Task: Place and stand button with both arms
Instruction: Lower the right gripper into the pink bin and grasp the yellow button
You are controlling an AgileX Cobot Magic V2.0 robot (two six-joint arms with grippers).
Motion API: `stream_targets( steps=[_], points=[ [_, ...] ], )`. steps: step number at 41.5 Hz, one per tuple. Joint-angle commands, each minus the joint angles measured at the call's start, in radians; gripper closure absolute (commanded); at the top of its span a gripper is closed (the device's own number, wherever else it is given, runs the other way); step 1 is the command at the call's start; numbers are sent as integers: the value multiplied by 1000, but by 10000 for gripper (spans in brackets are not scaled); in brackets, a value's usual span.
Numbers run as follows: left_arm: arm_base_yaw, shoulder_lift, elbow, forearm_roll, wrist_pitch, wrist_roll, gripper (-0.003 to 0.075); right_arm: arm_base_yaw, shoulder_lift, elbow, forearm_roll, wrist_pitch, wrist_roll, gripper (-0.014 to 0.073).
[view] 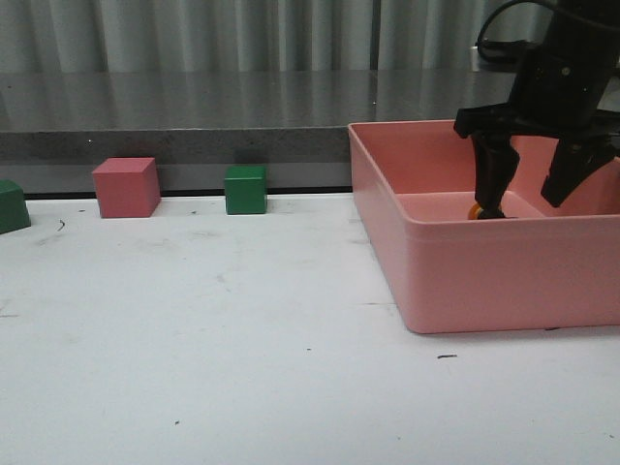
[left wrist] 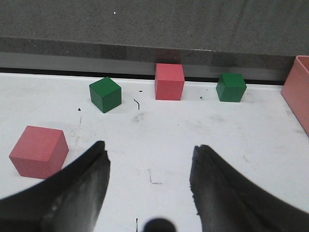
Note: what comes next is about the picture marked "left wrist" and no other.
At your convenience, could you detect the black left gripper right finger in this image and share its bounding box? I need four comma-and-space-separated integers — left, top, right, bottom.
190, 145, 309, 232

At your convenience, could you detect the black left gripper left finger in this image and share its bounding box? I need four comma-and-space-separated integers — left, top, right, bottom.
0, 141, 111, 232

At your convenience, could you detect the red wooden cube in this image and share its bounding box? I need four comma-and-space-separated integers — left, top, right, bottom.
154, 63, 185, 101
9, 126, 69, 179

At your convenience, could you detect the green wooden cube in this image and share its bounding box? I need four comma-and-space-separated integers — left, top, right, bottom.
89, 77, 122, 113
216, 72, 247, 102

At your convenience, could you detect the pink plastic bin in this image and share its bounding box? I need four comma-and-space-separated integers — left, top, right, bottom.
281, 55, 309, 133

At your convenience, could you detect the grey stone counter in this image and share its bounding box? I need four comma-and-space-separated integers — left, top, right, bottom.
0, 0, 309, 81

